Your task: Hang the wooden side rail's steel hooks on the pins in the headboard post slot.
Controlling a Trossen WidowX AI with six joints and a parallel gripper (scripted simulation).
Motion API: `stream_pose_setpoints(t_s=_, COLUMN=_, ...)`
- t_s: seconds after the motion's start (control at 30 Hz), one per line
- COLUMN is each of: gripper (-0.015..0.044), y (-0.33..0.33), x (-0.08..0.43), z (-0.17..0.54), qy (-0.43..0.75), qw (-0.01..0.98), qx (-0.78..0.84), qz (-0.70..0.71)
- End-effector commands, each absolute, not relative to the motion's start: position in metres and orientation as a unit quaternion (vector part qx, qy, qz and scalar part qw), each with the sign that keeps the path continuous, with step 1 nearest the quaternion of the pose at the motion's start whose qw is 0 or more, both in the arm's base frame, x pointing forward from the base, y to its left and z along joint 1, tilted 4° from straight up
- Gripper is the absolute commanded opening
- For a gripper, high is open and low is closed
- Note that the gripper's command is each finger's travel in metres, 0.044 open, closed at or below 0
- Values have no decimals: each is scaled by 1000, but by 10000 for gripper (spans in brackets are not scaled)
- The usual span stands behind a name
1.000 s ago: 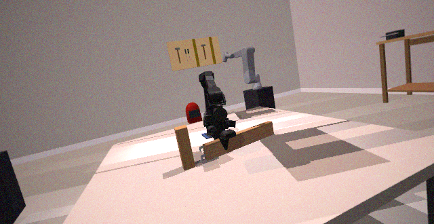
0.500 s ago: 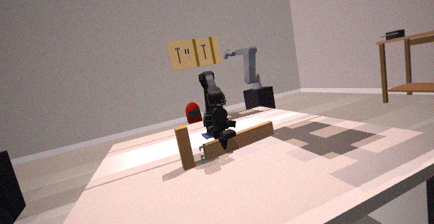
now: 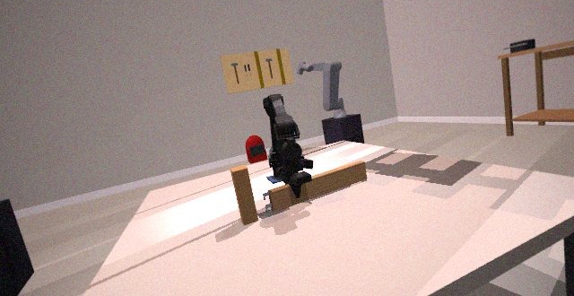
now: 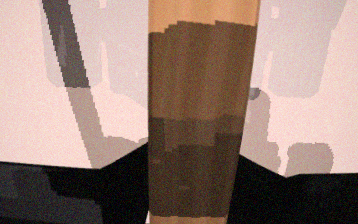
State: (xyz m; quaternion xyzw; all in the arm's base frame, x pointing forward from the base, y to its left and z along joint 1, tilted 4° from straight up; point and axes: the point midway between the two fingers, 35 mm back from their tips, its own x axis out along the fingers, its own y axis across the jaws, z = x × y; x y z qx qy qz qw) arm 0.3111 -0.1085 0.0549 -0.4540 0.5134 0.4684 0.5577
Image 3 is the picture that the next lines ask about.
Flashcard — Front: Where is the wooden post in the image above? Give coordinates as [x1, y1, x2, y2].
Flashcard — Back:
[230, 165, 258, 225]

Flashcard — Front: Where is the brown wooden board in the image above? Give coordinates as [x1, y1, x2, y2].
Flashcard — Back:
[263, 161, 367, 212]

